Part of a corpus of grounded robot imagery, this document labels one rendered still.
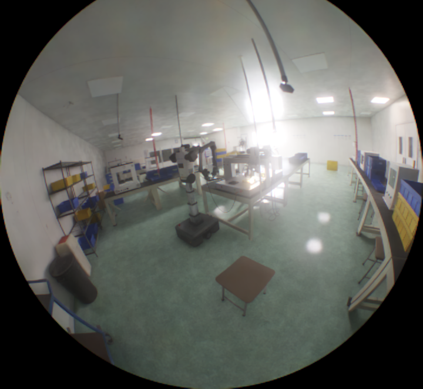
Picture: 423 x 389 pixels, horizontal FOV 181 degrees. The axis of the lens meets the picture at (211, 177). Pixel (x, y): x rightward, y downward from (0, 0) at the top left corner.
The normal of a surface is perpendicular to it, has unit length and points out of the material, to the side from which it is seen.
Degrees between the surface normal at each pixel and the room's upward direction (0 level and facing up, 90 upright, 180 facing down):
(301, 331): 0
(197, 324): 0
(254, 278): 2
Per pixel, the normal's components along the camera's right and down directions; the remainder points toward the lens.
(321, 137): -0.78, 0.25
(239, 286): -0.22, -0.92
